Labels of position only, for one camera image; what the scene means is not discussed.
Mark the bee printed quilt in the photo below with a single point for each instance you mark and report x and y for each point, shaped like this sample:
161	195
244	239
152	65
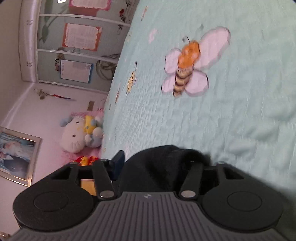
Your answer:
231	97

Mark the red plush toy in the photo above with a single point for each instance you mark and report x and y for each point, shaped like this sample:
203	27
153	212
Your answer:
86	160

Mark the grey plush toy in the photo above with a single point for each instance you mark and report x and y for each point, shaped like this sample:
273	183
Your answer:
92	132

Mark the red hanging wall ornament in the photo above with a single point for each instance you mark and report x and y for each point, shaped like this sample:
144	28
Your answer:
57	96

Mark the blue bordered wall poster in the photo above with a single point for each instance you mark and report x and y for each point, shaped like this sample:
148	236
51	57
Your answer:
75	70

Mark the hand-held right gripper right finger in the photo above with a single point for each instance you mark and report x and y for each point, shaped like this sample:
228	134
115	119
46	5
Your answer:
195	175

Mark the orange bordered wall poster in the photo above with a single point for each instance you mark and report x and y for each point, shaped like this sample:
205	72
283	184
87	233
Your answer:
81	37

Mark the white cat plush toy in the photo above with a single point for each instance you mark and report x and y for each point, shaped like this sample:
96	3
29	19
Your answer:
72	136

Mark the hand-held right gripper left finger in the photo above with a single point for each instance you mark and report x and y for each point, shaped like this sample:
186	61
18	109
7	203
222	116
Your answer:
119	160

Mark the framed photo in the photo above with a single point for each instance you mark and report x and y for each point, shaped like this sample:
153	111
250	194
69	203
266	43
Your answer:
16	157

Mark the sliding door wardrobe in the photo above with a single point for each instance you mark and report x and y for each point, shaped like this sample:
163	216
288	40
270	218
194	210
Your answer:
48	58

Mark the black pants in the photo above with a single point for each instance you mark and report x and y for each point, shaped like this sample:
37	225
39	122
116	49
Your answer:
157	169

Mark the pink bordered wall poster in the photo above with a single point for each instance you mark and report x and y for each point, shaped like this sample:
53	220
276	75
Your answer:
90	4

